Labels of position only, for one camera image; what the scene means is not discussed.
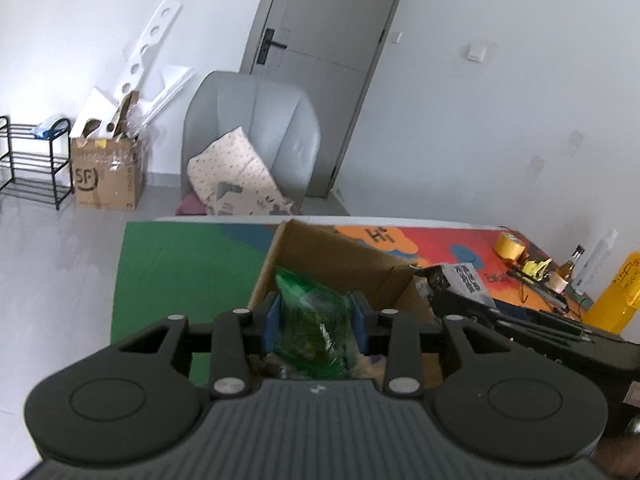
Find black shoe rack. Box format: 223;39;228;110
0;115;74;211

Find printed cardboard carton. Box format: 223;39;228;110
69;135;146;211

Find white sheet boards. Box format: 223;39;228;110
144;64;196;126

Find white black printed snack packet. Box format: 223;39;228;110
414;262;496;311

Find black folding metal rack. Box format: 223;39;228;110
507;269;571;311

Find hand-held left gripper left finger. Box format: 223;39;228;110
109;291;285;399

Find large yellow juice bottle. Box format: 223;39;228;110
584;253;640;334

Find green snack packet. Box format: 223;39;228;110
272;265;359;382

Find white foam piece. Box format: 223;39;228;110
74;87;121;139

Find white perforated board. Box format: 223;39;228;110
107;0;184;139

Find amber glass bottle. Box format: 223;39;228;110
553;244;586;294

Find grey chair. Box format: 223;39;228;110
174;70;321;216

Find yellow green packet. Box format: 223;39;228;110
519;257;554;281

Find dotted beige pillow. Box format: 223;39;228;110
187;127;296;216

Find black door handle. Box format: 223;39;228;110
255;27;289;66

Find white plastic bottle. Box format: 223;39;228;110
574;229;619;295

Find blue item on rack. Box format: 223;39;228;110
30;115;64;139

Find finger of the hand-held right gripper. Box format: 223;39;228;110
431;287;590;343

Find cardboard box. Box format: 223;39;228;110
247;218;444;392

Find yellow tape roll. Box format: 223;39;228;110
493;232;526;264

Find grey door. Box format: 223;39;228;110
238;0;414;199

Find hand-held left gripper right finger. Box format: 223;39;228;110
349;291;512;398

